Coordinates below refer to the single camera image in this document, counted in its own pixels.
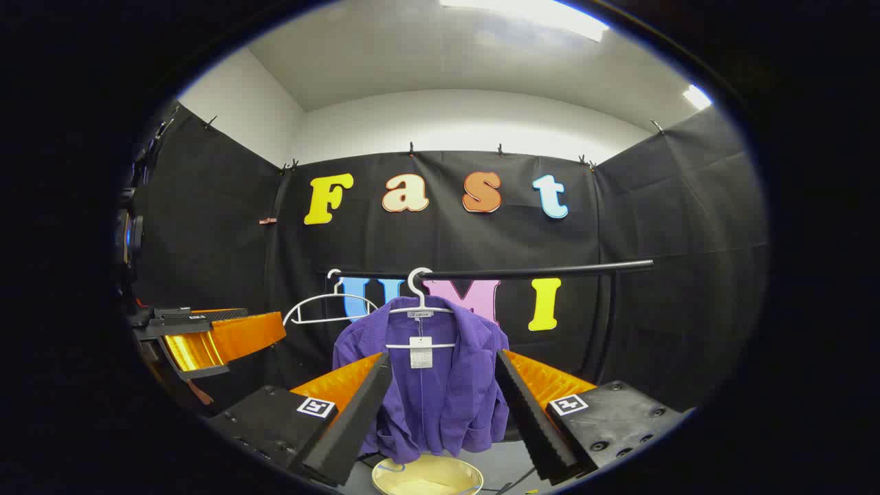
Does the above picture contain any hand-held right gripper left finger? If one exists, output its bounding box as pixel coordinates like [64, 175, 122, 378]
[206, 352, 393, 487]

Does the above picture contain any row of black clips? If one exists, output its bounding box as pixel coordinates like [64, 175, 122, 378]
[203, 115, 666, 173]

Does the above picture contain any black backdrop cloth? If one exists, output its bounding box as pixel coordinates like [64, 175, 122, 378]
[127, 103, 769, 413]

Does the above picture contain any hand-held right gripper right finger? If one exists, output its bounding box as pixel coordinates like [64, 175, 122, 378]
[495, 349, 695, 482]

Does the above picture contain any cream round laundry hamper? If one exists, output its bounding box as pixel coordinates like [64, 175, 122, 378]
[371, 454, 484, 495]

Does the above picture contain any white clothes hanger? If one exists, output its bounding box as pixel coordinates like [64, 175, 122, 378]
[283, 269, 379, 327]
[385, 267, 458, 350]

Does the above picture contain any black cable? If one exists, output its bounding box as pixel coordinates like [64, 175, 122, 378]
[496, 467, 537, 495]

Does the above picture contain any purple knitted cardigan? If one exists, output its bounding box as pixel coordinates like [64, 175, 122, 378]
[333, 296, 511, 465]

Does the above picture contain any long ceiling light panel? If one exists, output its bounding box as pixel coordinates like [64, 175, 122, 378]
[440, 0, 610, 42]

